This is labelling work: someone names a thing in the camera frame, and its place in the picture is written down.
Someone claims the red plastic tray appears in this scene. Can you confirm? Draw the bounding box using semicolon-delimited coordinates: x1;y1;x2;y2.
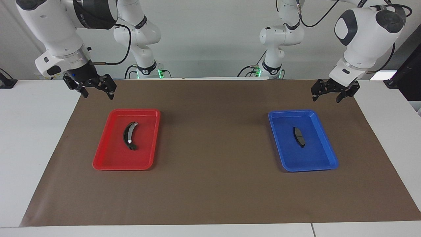
92;109;161;171

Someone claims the black left arm base cable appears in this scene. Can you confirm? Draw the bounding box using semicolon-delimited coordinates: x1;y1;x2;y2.
237;50;266;78

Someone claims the black arm base cable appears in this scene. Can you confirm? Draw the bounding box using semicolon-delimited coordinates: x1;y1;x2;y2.
124;64;139;79
237;50;266;78

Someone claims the black right arm base cable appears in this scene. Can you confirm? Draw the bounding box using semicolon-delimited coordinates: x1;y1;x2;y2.
124;64;139;79

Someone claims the blue plastic tray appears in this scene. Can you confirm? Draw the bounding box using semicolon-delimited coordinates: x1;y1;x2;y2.
268;110;339;172

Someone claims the black monitor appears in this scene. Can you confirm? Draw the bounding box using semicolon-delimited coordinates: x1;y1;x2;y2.
383;43;421;102

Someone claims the black clamp mount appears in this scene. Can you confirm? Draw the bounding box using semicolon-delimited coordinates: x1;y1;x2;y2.
0;68;18;89

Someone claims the brown table mat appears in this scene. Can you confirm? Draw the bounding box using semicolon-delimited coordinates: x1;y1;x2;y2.
20;79;421;227

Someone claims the small dark brake pad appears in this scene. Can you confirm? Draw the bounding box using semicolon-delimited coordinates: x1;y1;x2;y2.
293;127;306;148

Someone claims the long curved grey brake pad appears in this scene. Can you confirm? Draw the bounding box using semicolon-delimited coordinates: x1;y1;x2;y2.
123;122;139;151

